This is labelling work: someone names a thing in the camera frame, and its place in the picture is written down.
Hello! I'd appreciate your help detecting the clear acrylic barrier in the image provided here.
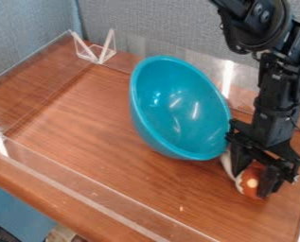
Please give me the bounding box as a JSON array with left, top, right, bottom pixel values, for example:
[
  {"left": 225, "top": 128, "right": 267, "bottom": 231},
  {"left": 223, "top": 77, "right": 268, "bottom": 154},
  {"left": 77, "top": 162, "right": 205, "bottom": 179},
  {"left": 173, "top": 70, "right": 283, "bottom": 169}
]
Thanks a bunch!
[
  {"left": 0, "top": 130, "right": 219, "bottom": 242},
  {"left": 67, "top": 29, "right": 284, "bottom": 105}
]

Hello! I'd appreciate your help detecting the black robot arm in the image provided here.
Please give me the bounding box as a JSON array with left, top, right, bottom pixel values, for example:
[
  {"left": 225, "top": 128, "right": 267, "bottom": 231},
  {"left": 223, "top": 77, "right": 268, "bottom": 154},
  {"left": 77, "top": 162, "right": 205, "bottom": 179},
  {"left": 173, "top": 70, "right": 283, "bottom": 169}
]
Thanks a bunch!
[{"left": 209, "top": 0, "right": 300, "bottom": 199}]

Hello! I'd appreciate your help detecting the white and brown toy mushroom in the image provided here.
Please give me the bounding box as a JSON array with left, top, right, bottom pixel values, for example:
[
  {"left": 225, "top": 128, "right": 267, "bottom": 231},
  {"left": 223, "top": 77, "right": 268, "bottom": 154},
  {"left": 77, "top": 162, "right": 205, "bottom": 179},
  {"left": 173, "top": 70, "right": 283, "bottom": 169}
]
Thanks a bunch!
[{"left": 220, "top": 150, "right": 265, "bottom": 199}]

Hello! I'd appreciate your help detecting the clear acrylic front barrier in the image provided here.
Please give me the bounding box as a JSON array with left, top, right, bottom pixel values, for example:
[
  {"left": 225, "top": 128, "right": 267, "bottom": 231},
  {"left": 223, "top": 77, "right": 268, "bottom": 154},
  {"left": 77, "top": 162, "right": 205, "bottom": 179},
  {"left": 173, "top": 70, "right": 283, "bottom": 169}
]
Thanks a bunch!
[{"left": 0, "top": 130, "right": 219, "bottom": 242}]

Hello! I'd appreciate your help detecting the blue plastic bowl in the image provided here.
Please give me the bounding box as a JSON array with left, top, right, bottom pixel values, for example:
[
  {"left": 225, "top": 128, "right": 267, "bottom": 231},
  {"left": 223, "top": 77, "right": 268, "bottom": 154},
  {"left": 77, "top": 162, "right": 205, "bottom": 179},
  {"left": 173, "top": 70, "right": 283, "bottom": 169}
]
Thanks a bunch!
[{"left": 129, "top": 56, "right": 232, "bottom": 161}]

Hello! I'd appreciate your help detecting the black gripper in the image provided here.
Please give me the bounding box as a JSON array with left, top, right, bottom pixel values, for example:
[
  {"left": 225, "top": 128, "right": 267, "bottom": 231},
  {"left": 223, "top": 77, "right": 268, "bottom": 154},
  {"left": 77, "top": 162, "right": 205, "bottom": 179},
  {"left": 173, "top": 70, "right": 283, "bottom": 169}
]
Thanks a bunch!
[{"left": 225, "top": 103, "right": 300, "bottom": 199}]

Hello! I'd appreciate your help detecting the clear acrylic back barrier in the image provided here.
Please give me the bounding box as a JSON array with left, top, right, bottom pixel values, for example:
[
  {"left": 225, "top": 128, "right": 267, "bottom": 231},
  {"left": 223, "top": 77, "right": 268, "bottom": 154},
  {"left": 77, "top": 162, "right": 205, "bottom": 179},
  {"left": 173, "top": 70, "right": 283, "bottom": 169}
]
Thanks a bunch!
[{"left": 67, "top": 29, "right": 284, "bottom": 105}]

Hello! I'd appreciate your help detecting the clear acrylic corner bracket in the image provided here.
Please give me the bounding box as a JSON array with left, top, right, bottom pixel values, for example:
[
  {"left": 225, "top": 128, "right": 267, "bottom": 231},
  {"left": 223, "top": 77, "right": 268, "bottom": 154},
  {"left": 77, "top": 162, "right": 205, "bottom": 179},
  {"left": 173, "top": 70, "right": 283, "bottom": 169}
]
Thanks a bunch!
[{"left": 70, "top": 28, "right": 117, "bottom": 64}]

